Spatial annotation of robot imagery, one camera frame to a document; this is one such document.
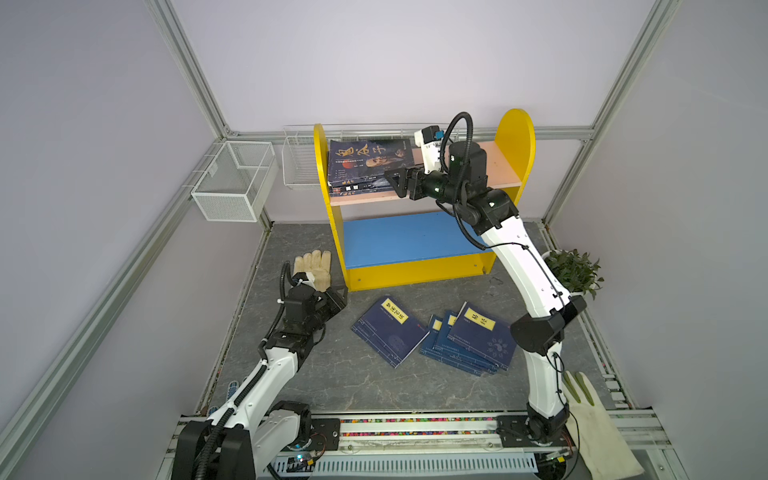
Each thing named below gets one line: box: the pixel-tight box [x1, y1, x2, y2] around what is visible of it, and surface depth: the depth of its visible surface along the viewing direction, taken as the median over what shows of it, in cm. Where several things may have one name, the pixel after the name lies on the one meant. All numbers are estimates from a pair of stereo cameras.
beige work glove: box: [294, 250, 332, 293], surface depth 108 cm
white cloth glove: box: [562, 371, 645, 480], surface depth 74 cm
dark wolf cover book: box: [330, 182, 393, 192], surface depth 71 cm
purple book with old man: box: [330, 187, 396, 197], surface depth 72 cm
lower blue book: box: [419, 314, 497, 377], surface depth 86 cm
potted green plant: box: [542, 249, 605, 300], surface depth 87 cm
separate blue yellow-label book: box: [351, 296, 430, 369], surface depth 91 cm
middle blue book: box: [432, 310, 498, 371], surface depth 86 cm
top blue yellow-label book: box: [447, 301, 517, 371], surface depth 89 cm
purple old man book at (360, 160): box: [328, 139, 414, 184], surface depth 73 cm
